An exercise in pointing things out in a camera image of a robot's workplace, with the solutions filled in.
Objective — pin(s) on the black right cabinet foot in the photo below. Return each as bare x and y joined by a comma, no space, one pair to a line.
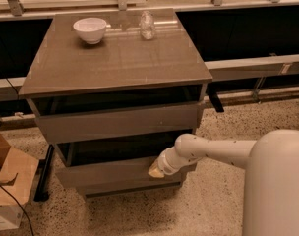
214,99

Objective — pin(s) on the black cabinet foot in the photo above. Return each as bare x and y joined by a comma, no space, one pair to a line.
214,99
41,193

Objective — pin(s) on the grey bottom drawer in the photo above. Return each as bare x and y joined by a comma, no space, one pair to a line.
121,188

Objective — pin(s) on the clear glass cup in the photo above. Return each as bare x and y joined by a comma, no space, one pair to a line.
147,27

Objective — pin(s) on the grey drawer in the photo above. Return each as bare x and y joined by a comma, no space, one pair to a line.
113,160
121,188
90,126

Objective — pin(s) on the cardboard box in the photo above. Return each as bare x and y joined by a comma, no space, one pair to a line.
17,171

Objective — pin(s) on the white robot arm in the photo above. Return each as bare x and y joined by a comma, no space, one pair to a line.
271,164

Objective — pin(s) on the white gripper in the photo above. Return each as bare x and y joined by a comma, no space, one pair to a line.
163,163

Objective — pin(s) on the grey drawer cabinet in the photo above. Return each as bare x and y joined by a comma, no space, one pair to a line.
123,71

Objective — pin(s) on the white ceramic bowl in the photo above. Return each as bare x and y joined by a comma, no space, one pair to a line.
90,30

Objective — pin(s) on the black left cabinet foot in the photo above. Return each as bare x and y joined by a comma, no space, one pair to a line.
41,193

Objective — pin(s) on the grey top drawer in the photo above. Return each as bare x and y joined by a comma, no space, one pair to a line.
90,126

